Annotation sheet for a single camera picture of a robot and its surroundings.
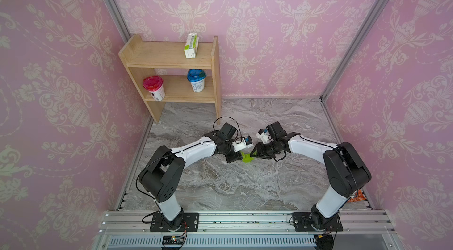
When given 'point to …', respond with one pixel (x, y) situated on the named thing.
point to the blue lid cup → (196, 77)
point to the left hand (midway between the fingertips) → (239, 154)
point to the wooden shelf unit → (186, 71)
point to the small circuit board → (174, 240)
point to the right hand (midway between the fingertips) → (254, 155)
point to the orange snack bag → (359, 197)
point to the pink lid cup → (154, 85)
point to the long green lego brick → (246, 158)
